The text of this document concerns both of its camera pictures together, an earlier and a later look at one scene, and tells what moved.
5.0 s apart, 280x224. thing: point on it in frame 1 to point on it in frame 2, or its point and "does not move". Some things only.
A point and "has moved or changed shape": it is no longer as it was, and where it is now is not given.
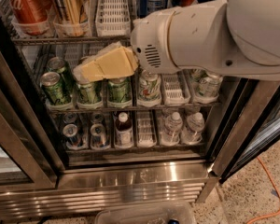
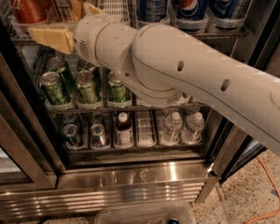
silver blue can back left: (70, 118) does not move
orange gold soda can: (70, 4) has moved or changed shape
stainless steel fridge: (75, 122) does not move
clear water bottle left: (173, 127) does not move
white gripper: (148, 44) to (85, 36)
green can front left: (52, 88) does not move
